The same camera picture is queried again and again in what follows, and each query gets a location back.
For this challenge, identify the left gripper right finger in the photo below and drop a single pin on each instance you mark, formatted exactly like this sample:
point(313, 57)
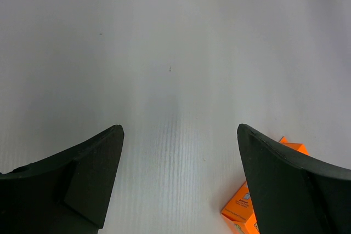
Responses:
point(330, 193)

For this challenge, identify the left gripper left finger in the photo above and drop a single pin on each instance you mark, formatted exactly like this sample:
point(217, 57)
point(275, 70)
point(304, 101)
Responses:
point(68, 192)

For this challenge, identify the orange scrub box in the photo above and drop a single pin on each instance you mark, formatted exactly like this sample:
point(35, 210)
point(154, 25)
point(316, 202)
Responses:
point(241, 209)

